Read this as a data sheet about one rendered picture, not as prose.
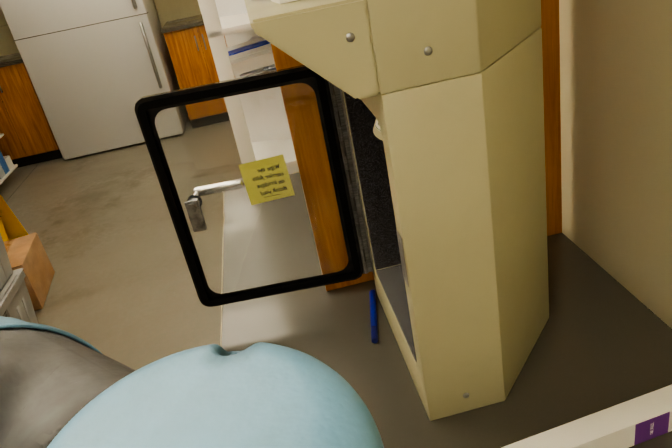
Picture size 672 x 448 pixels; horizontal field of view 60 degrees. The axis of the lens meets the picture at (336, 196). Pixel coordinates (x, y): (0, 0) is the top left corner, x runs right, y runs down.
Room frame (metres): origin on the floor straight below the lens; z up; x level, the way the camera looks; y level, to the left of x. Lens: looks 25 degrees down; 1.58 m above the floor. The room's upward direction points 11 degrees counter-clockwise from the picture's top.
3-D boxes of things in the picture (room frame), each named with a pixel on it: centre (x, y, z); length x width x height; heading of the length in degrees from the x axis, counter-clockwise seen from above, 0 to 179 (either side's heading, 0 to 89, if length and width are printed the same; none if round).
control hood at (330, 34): (0.74, 0.00, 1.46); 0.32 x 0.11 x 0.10; 5
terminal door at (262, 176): (0.90, 0.13, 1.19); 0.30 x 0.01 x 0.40; 89
